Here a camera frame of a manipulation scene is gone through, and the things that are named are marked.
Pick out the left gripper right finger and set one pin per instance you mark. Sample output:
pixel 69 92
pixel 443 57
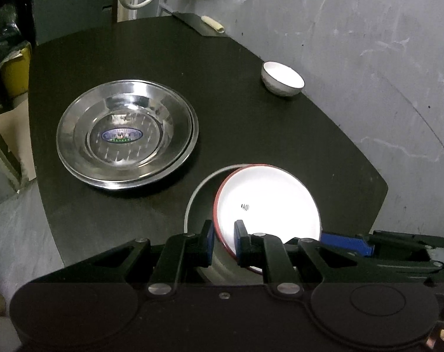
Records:
pixel 267 252

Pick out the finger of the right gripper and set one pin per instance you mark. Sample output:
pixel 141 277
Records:
pixel 357 245
pixel 388 241

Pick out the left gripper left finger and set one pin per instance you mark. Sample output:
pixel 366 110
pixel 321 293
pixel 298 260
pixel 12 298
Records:
pixel 179 262

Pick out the deep steel bowl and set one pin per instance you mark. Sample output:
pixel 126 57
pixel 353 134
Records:
pixel 224 270

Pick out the white ceramic bowl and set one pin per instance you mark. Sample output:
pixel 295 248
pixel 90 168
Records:
pixel 267 199
pixel 281 79

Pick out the large steel plate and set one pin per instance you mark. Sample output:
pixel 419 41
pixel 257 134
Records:
pixel 134 175

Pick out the black cleaver knife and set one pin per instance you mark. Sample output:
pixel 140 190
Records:
pixel 204 25

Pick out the yellow bucket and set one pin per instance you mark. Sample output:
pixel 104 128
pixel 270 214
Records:
pixel 15 69

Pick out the grey cabinet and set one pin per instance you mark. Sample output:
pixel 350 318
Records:
pixel 57 18

